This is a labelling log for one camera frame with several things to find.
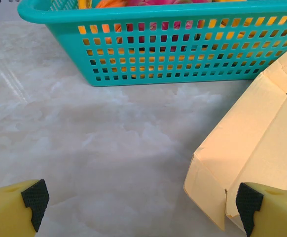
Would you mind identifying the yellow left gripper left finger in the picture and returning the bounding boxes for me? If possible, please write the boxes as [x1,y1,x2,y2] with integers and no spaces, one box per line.
[0,179,50,237]

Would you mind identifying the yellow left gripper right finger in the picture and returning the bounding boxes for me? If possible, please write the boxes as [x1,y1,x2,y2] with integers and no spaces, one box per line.
[236,182,287,237]

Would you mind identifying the yellow paper box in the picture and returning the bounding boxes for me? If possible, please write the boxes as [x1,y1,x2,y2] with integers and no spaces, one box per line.
[182,41,287,233]

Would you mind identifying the yellow banana bunch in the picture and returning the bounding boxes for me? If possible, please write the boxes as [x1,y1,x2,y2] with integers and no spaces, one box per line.
[205,0,287,65]

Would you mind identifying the small yellow fruit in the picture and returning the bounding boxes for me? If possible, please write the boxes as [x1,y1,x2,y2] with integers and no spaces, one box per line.
[78,0,95,47]

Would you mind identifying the orange fruit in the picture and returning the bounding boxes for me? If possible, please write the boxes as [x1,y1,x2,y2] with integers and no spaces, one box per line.
[94,0,129,45]

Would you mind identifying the teal plastic basket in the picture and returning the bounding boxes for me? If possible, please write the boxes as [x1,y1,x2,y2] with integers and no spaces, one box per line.
[17,0,287,87]

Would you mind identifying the pink dragon fruit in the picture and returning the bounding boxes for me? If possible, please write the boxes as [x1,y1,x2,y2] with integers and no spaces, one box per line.
[126,0,208,30]

